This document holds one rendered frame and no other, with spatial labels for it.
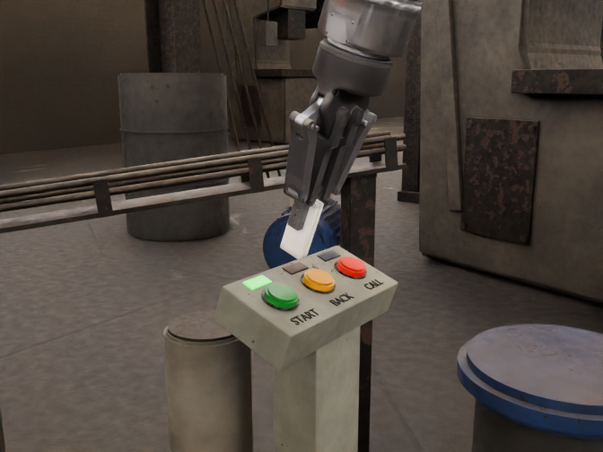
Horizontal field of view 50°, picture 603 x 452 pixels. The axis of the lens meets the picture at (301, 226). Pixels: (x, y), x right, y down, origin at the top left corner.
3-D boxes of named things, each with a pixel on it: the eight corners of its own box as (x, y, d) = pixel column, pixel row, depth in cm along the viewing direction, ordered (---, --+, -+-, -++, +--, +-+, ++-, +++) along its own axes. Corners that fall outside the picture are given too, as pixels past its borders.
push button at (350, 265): (328, 270, 87) (333, 258, 86) (345, 264, 90) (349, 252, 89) (352, 285, 85) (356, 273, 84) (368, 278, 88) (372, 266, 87)
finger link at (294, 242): (320, 204, 70) (316, 205, 69) (302, 258, 73) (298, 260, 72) (300, 192, 71) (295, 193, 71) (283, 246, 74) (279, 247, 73)
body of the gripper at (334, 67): (352, 36, 68) (327, 117, 72) (303, 32, 62) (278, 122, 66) (410, 60, 65) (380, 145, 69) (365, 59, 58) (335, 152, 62)
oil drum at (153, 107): (104, 231, 366) (92, 70, 346) (182, 214, 412) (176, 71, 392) (175, 248, 331) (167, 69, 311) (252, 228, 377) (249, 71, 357)
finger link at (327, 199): (328, 95, 67) (336, 95, 68) (300, 190, 72) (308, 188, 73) (357, 109, 65) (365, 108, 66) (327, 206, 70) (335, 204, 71)
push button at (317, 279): (294, 283, 81) (298, 272, 80) (313, 276, 84) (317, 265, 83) (318, 300, 79) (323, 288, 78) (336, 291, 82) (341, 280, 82)
